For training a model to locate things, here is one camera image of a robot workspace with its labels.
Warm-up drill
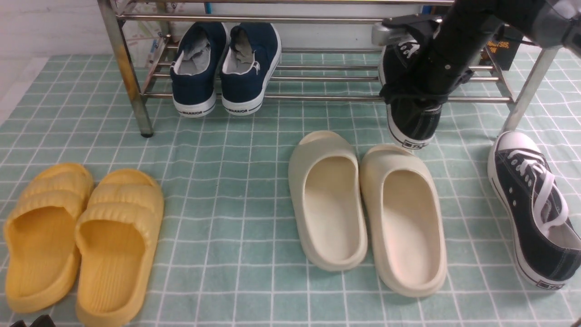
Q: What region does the black canvas sneaker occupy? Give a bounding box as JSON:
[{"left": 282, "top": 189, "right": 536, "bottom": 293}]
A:
[
  {"left": 487, "top": 132, "right": 581, "bottom": 290},
  {"left": 378, "top": 37, "right": 442, "bottom": 150}
]

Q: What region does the cream foam slide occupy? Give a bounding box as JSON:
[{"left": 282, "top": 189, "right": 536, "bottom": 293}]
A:
[
  {"left": 359, "top": 144, "right": 448, "bottom": 297},
  {"left": 288, "top": 130, "right": 368, "bottom": 272}
]

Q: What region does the left cream foam slide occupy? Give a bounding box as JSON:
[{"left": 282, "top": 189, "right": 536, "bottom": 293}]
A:
[{"left": 288, "top": 130, "right": 368, "bottom": 272}]

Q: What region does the navy canvas shoe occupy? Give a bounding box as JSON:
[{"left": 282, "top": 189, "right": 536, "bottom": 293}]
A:
[
  {"left": 219, "top": 22, "right": 282, "bottom": 116},
  {"left": 170, "top": 21, "right": 229, "bottom": 118}
]

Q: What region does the left navy canvas shoe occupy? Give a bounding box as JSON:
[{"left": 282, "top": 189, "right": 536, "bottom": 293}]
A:
[{"left": 170, "top": 21, "right": 229, "bottom": 118}]

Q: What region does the right navy canvas shoe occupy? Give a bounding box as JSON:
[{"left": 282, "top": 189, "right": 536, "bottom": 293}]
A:
[{"left": 219, "top": 22, "right": 282, "bottom": 116}]

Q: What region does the black image processing book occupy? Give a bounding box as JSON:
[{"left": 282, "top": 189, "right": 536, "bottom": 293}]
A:
[{"left": 479, "top": 26, "right": 524, "bottom": 71}]

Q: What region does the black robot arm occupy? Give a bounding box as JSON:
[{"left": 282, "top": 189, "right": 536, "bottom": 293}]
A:
[{"left": 380, "top": 0, "right": 580, "bottom": 105}]

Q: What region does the left yellow rubber slipper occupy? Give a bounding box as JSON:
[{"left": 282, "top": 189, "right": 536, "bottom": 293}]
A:
[{"left": 4, "top": 162, "right": 94, "bottom": 313}]

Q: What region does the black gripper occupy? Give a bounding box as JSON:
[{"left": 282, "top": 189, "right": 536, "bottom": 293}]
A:
[{"left": 381, "top": 13, "right": 477, "bottom": 105}]

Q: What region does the green checkered tablecloth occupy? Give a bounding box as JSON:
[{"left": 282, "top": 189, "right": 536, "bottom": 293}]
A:
[{"left": 0, "top": 55, "right": 580, "bottom": 327}]

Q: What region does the right yellow rubber slipper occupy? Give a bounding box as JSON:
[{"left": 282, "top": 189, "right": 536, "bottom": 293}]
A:
[{"left": 75, "top": 169, "right": 164, "bottom": 327}]

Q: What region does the yellow rubber slipper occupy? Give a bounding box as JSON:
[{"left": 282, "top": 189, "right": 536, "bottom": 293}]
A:
[
  {"left": 75, "top": 169, "right": 164, "bottom": 327},
  {"left": 4, "top": 162, "right": 94, "bottom": 313}
]

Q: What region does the right cream foam slide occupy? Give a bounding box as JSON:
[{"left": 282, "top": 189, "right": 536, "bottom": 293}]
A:
[{"left": 359, "top": 144, "right": 448, "bottom": 297}]

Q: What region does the dark object at bottom edge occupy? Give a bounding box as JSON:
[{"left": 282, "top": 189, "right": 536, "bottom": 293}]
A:
[{"left": 10, "top": 314, "right": 56, "bottom": 327}]

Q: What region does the silver metal shoe rack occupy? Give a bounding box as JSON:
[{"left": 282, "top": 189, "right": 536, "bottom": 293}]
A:
[{"left": 98, "top": 0, "right": 562, "bottom": 138}]

